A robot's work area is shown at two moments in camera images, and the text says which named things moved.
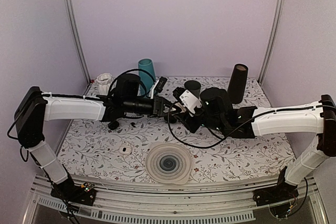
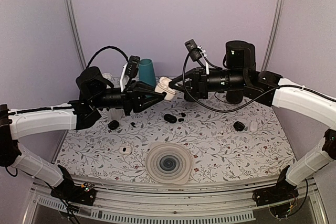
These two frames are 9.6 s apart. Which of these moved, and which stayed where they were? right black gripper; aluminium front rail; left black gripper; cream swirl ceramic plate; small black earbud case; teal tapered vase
Moved: right black gripper; left black gripper
Stayed: teal tapered vase; cream swirl ceramic plate; aluminium front rail; small black earbud case
